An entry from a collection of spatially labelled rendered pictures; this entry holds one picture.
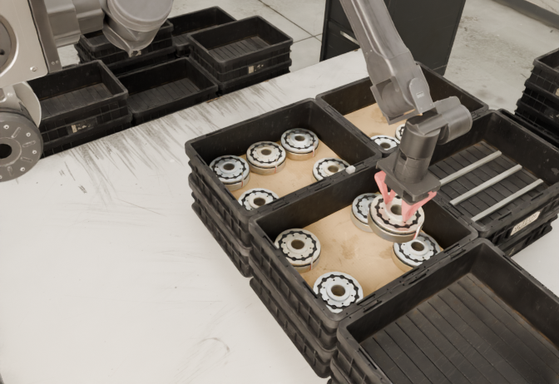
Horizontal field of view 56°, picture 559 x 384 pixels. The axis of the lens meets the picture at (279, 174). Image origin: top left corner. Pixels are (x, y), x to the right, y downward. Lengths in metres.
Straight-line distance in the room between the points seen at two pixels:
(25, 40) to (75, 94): 1.68
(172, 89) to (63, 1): 1.85
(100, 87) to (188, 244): 1.17
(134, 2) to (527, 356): 0.94
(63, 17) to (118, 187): 0.92
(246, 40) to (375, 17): 1.83
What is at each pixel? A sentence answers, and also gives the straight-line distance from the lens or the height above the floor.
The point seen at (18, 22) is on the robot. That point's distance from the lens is 0.69.
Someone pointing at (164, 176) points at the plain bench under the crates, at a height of 0.70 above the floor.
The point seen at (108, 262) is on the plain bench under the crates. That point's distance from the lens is 1.38.
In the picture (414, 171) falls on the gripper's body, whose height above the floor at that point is 1.17.
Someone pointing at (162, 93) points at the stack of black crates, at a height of 0.38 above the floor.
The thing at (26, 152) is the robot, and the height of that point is 1.12.
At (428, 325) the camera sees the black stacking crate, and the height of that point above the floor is 0.83.
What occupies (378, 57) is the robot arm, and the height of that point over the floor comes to 1.33.
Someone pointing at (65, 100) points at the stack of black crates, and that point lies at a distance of 2.34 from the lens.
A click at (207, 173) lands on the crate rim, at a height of 0.93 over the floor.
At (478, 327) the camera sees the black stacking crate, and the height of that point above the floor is 0.83.
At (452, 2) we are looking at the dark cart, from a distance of 3.03.
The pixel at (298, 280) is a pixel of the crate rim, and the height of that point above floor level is 0.93.
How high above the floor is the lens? 1.75
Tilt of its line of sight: 42 degrees down
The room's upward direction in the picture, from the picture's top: 3 degrees clockwise
